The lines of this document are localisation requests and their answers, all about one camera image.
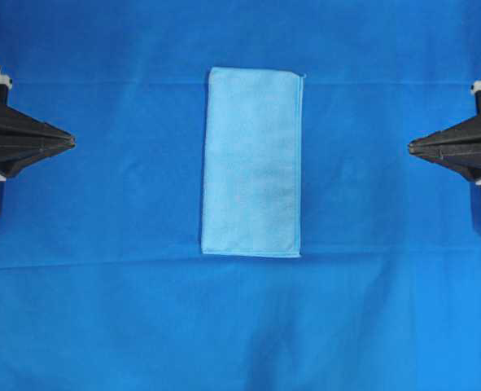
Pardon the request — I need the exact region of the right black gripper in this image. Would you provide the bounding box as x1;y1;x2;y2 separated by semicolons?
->
409;81;481;190

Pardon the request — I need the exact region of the dark blue table cloth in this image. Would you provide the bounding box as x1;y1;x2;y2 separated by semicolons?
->
0;1;481;390

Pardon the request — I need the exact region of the light blue towel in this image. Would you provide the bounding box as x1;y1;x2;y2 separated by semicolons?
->
201;67;304;258

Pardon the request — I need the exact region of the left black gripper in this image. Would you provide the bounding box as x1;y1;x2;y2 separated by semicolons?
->
0;67;75;214

